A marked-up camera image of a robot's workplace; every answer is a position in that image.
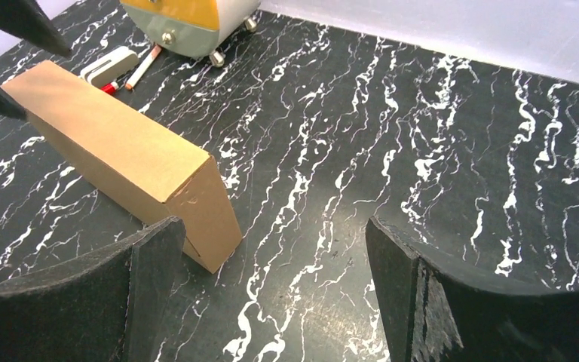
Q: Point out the white marker red cap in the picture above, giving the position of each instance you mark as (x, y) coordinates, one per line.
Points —
(110, 88)

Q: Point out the brown cardboard box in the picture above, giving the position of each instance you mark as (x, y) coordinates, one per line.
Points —
(147, 169)

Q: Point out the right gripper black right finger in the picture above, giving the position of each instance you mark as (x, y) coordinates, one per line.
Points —
(436, 307)

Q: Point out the white pink marker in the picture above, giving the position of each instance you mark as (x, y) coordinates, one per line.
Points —
(143, 67)

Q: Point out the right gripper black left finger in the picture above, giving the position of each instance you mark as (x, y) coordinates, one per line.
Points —
(105, 305)

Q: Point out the round white drawer cabinet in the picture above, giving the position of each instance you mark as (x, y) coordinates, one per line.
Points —
(192, 28)

